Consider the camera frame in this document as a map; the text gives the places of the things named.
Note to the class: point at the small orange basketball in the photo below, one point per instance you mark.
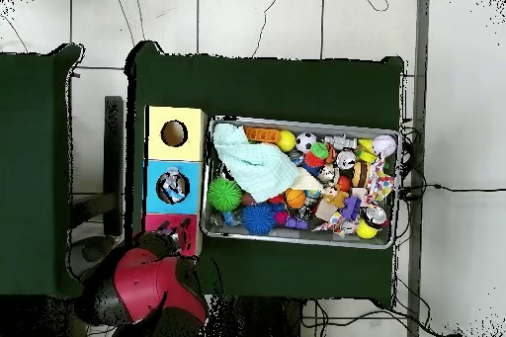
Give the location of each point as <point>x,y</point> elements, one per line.
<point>295,198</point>

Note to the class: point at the black upright panel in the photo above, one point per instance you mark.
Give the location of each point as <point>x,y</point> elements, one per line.
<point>114,155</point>

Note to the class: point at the brown plush monkey toy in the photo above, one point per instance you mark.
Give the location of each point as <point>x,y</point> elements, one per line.
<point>336,196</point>

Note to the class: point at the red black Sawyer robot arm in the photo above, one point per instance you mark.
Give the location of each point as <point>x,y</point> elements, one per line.
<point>146,285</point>

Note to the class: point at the dark green tablecloth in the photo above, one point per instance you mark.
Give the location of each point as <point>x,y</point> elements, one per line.
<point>31,194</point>
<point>257,88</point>

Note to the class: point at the white baseball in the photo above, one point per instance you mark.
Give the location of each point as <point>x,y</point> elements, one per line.
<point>384,145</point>

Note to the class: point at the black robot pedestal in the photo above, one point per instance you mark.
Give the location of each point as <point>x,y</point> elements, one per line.
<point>261,321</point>

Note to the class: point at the blue spiky rubber ball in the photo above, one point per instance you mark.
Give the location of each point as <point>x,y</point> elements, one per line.
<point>259,217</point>

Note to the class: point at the yellow plastic ball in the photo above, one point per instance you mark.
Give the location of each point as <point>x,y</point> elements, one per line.
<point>286,141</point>

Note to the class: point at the grey metal bar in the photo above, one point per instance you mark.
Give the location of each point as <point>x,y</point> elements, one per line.
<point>422,36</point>

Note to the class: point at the mint green waffle cloth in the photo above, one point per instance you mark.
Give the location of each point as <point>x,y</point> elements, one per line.
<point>257,167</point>

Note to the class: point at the wooden box with three holes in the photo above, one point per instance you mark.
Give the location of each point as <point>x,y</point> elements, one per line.
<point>156,153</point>

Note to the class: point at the green spiky creature toy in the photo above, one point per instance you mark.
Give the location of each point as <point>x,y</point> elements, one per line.
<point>319,150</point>

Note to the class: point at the small soccer ball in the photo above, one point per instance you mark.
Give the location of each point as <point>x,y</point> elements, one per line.
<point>306,142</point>

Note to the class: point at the orange plastic brick toy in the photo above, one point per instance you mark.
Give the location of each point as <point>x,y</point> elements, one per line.
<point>261,135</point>

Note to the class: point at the dark grey round base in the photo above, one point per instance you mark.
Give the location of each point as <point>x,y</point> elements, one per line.
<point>91,248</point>

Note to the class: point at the green spiky rubber ball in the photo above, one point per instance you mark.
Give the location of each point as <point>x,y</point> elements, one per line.
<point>224,194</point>

